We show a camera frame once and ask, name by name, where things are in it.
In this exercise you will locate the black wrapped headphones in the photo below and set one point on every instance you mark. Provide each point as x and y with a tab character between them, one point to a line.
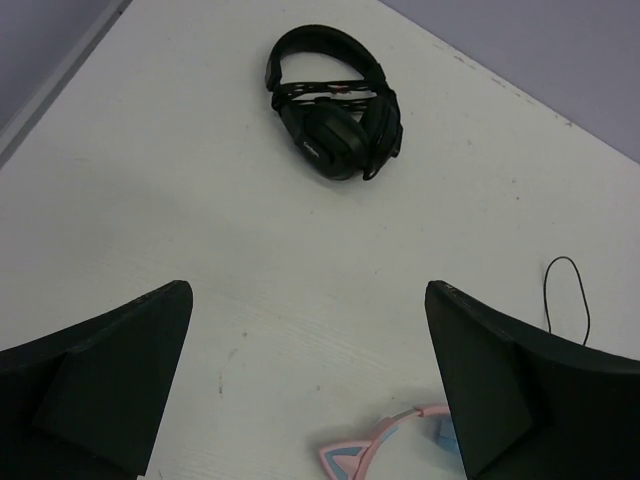
344	128

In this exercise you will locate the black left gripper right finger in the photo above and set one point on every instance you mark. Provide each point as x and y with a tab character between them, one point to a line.
527	404

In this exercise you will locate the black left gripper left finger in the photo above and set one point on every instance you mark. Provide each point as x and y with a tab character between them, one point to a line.
86	402

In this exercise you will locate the pink blue cat-ear headphones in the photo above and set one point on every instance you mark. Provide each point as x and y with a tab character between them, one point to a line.
351	460

